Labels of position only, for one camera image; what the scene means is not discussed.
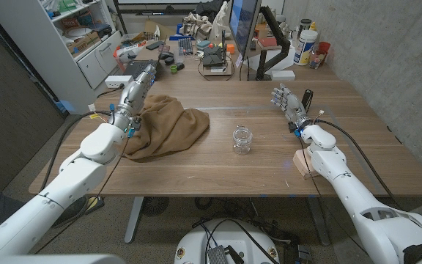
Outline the black router box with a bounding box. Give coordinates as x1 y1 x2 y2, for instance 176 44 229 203
202 31 229 69

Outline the white power strip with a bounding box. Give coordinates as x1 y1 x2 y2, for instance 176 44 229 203
104 75 135 89

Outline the brown jacket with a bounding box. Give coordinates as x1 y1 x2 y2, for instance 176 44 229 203
121 94 211 162

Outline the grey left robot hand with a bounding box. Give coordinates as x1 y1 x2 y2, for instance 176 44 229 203
111 64 158 133

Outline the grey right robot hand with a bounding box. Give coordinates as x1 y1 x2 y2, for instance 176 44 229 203
270 83 314 132

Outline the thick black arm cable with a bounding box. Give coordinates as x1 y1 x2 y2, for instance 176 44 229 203
316 118 403 210
39 109 114 194

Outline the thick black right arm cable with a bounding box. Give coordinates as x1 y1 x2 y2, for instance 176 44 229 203
316 118 403 210

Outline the clear glass jar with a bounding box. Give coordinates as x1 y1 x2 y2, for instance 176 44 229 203
232 125 253 155

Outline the white shelf cabinet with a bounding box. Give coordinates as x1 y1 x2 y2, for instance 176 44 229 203
0 0 124 115

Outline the black round fan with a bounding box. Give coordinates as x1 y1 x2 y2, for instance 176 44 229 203
141 197 170 217

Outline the black remote control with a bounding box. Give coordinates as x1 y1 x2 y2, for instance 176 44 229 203
300 89 314 113

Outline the cardboard box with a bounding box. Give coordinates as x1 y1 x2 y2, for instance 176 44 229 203
66 31 102 56

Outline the beige crumpled cloth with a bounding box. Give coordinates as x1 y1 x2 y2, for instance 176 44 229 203
181 12 214 41

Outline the white robot torso base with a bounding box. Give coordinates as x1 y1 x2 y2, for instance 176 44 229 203
173 219 281 264

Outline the computer monitor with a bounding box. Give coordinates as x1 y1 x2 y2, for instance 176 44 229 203
228 0 262 59

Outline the white wipes canister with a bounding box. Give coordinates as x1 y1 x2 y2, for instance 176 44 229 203
293 29 319 67

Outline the small white box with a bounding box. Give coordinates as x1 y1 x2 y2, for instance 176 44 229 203
270 69 297 81

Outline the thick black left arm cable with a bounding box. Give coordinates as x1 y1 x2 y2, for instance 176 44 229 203
39 109 114 194

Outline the beige wooden block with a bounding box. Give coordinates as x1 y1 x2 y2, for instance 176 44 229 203
292 148 320 180

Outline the black laptop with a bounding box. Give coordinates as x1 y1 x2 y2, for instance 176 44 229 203
122 59 160 82

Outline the black shoe yellow sole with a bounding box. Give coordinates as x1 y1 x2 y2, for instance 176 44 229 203
51 196 106 228

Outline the black lidded jar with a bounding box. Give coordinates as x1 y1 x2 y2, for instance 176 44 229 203
298 18 313 34

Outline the red cup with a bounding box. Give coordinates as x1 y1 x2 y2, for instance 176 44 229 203
316 41 332 56

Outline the grey table leg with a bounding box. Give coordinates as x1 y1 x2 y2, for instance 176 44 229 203
124 197 145 244
306 197 332 246

